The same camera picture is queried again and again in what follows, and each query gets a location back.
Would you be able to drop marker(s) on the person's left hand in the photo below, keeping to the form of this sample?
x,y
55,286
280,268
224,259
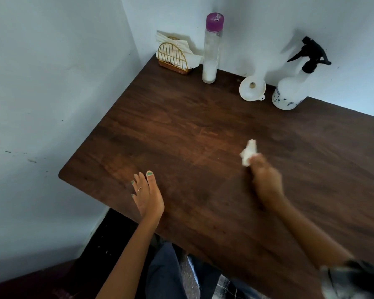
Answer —
x,y
149,199

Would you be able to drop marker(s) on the person's right hand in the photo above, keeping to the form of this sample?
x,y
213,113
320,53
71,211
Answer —
x,y
268,183

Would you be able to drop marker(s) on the single white paper napkin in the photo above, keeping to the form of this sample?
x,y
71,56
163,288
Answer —
x,y
247,152

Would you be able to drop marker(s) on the white spray bottle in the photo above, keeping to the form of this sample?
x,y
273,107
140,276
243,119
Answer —
x,y
288,94

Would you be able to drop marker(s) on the white plastic funnel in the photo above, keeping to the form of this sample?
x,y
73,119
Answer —
x,y
249,93

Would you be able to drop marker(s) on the black spray trigger head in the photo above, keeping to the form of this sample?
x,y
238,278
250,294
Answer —
x,y
313,54

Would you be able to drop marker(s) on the tall frosted clear bottle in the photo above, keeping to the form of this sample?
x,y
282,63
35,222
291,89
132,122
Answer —
x,y
211,52

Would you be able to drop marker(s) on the purple bottle cap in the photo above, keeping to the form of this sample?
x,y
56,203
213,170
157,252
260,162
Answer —
x,y
214,22

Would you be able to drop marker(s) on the person's right forearm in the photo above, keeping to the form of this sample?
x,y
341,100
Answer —
x,y
308,233

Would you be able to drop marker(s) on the person's left forearm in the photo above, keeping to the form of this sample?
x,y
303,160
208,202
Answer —
x,y
127,261

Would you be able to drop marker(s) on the blue jeans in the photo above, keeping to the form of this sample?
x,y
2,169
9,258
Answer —
x,y
165,274

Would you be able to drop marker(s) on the dark wooden table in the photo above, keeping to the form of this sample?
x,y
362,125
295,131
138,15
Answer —
x,y
205,127

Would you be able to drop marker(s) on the black white plaid shirt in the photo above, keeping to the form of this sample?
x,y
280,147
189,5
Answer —
x,y
352,280

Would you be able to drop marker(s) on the white paper napkins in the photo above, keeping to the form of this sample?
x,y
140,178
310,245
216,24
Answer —
x,y
193,57

